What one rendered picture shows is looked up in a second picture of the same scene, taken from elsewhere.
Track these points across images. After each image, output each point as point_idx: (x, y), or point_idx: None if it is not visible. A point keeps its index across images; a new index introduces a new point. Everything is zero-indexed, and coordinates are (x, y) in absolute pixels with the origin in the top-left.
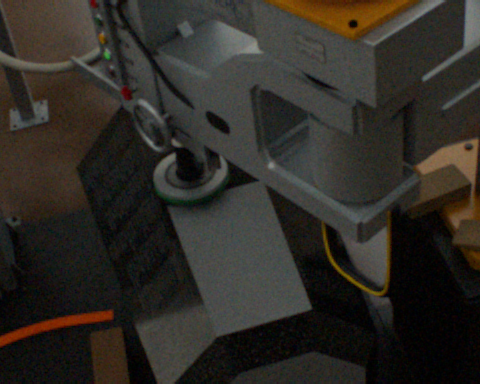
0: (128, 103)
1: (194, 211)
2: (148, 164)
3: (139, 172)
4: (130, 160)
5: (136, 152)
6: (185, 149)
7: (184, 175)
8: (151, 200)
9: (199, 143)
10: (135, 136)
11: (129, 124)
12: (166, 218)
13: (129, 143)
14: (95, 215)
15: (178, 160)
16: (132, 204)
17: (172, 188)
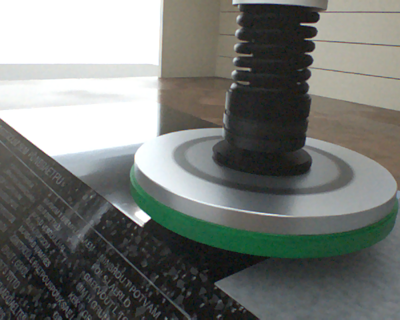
0: None
1: (344, 289)
2: (71, 187)
3: (38, 216)
4: (3, 201)
5: (23, 178)
6: (305, 29)
7: (261, 159)
8: (108, 281)
9: None
10: (17, 153)
11: None
12: None
13: None
14: None
15: (259, 89)
16: (14, 315)
17: (251, 195)
